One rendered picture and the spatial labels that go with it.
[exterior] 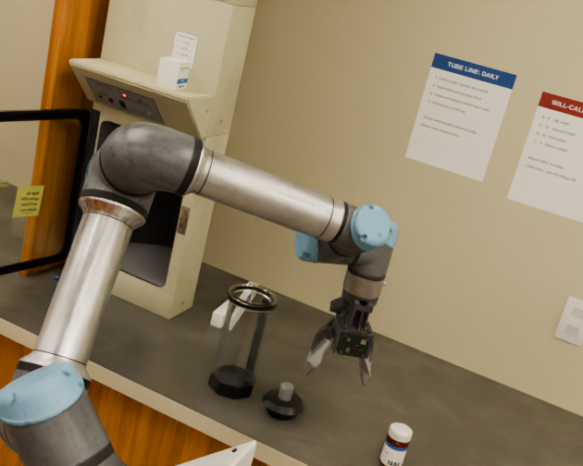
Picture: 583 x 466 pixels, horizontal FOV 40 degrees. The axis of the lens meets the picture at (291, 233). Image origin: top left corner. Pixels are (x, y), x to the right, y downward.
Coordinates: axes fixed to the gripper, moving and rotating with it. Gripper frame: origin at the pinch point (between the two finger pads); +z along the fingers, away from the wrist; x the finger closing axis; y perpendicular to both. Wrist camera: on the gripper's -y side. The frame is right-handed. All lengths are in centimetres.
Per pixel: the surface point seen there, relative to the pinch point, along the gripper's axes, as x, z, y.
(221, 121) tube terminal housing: -31, -39, -41
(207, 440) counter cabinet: -22.7, 19.3, 0.6
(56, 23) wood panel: -72, -52, -48
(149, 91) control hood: -48, -44, -32
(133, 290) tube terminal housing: -44, 8, -43
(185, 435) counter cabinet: -27.3, 20.5, -2.0
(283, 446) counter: -8.7, 12.2, 9.3
